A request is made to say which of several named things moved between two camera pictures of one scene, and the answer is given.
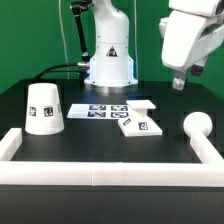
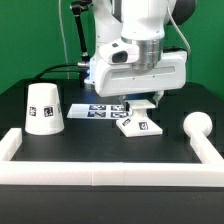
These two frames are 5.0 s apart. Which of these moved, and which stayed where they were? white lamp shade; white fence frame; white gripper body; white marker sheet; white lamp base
Moved: white gripper body
Stayed: white marker sheet; white lamp shade; white lamp base; white fence frame
